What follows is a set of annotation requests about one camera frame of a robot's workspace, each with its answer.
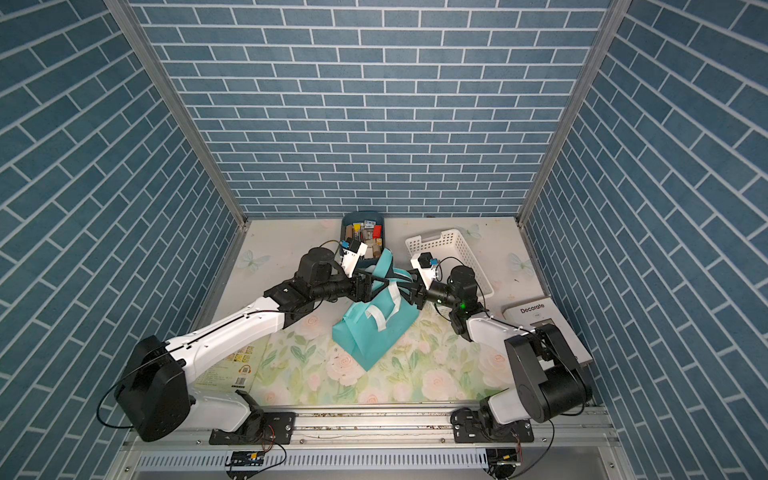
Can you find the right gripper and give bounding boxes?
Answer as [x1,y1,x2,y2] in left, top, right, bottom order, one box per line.
[393,272,461,313]

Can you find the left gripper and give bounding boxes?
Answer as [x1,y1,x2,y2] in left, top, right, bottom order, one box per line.
[310,265,389,303]

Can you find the teal insulated delivery bag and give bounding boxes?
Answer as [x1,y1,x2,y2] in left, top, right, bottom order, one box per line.
[332,249,419,371]

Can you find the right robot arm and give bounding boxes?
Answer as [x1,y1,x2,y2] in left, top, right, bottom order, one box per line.
[406,264,593,427]

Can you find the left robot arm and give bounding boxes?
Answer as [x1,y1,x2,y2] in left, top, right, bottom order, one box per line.
[114,247,380,444]

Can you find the white perforated plastic basket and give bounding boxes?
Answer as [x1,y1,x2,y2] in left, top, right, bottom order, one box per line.
[405,229,495,298]

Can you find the floral table mat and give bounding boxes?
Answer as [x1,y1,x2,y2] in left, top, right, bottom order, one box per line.
[251,305,529,406]

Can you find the white furniture book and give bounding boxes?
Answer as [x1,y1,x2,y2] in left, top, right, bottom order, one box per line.
[503,297,593,366]

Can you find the green children's booklet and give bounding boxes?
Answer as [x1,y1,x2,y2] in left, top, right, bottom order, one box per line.
[194,338,269,391]

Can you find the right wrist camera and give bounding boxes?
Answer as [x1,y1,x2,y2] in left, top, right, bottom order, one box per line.
[411,251,439,290]

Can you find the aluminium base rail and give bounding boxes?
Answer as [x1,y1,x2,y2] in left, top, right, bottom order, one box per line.
[119,406,613,452]

